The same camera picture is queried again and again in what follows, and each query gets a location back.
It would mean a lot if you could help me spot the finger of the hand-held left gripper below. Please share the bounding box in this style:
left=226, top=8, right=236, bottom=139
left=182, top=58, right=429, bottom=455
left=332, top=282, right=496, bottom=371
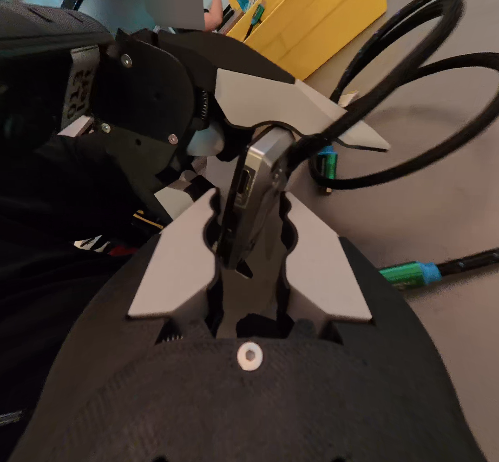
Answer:
left=186, top=68, right=391, bottom=157
left=153, top=169, right=219, bottom=224

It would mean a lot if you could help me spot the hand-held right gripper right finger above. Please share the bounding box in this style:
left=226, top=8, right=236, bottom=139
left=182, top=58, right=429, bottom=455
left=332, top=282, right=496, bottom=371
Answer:
left=277, top=191, right=373, bottom=335

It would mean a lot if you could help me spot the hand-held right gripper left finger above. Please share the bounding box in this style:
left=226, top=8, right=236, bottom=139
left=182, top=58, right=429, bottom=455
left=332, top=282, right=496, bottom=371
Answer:
left=127, top=188, right=223, bottom=322

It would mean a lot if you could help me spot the green-plug braided hdmi cable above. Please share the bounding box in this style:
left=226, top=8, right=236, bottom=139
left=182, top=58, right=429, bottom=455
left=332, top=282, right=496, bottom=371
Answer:
left=317, top=0, right=499, bottom=196
left=244, top=0, right=267, bottom=40
left=379, top=248, right=499, bottom=292

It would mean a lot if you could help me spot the yellow plastic bin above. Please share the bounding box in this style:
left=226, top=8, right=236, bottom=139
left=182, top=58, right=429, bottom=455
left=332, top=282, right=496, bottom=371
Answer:
left=225, top=0, right=387, bottom=80

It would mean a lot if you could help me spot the black HDMI splitter with cable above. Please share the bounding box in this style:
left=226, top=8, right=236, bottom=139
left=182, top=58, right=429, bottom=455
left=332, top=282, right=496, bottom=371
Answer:
left=286, top=52, right=499, bottom=192

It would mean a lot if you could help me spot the person's black clothing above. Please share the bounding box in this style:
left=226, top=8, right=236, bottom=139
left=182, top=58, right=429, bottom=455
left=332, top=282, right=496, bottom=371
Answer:
left=0, top=193, right=166, bottom=431

